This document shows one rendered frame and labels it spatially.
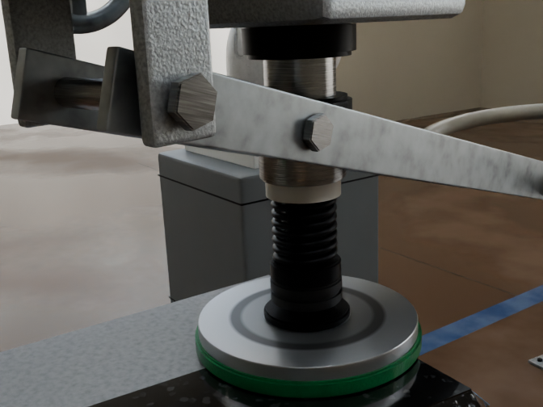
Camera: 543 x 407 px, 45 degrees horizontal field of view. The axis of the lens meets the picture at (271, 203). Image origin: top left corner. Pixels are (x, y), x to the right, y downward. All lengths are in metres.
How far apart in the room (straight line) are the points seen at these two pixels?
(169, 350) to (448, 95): 7.60
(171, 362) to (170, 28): 0.35
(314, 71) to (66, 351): 0.36
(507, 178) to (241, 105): 0.45
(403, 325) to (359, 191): 0.98
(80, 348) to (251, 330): 0.18
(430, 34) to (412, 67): 0.44
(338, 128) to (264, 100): 0.09
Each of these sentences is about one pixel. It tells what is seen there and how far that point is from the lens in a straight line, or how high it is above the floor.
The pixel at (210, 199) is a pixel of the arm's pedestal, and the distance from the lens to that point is 1.50.
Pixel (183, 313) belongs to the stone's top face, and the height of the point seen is 0.80.
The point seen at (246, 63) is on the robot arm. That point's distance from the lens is 1.54.
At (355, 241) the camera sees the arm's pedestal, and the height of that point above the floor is 0.59.
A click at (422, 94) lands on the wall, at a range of 7.81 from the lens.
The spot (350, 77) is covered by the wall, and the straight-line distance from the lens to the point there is 7.02.
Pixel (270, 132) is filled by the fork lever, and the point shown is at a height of 1.03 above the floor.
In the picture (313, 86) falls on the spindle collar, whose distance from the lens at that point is 0.57.
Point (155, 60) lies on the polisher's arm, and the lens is 0.38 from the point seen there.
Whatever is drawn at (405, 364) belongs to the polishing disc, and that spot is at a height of 0.81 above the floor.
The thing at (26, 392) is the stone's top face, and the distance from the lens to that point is 0.64.
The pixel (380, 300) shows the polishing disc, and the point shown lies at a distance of 0.68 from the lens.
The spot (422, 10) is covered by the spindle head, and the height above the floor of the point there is 1.11.
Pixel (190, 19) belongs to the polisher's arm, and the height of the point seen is 1.11.
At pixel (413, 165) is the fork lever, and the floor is 0.97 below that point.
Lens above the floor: 1.11
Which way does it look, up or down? 15 degrees down
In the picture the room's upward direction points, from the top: 2 degrees counter-clockwise
